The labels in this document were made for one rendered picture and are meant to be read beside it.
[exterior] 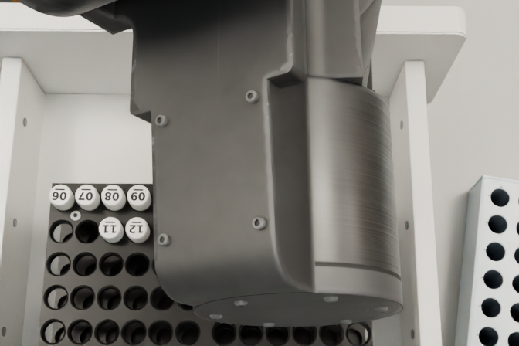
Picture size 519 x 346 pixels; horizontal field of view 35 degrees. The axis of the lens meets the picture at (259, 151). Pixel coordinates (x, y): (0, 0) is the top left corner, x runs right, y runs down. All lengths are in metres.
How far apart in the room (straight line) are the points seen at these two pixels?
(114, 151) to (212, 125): 0.34
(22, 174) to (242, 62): 0.33
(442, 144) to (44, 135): 0.29
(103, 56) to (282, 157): 0.32
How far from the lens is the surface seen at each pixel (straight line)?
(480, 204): 0.59
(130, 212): 0.47
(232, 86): 0.20
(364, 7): 0.23
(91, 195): 0.46
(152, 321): 0.45
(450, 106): 0.65
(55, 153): 0.55
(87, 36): 0.48
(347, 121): 0.22
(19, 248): 0.52
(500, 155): 0.64
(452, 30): 0.48
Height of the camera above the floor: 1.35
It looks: 72 degrees down
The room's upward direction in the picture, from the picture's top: 1 degrees clockwise
